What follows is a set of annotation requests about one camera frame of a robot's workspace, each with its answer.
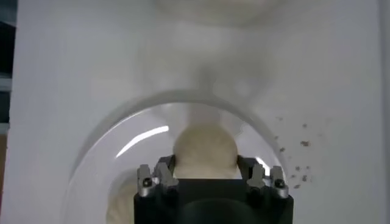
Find white round plate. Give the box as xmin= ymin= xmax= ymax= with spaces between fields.
xmin=62 ymin=89 xmax=289 ymax=224

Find white steamed baozi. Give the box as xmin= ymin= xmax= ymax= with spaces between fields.
xmin=172 ymin=123 xmax=241 ymax=180

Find scattered dark crumbs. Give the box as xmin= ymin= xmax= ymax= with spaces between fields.
xmin=272 ymin=115 xmax=314 ymax=189

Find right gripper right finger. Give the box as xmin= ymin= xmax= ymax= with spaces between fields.
xmin=236 ymin=155 xmax=289 ymax=198

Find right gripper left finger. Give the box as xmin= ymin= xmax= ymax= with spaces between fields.
xmin=136 ymin=155 xmax=179 ymax=197

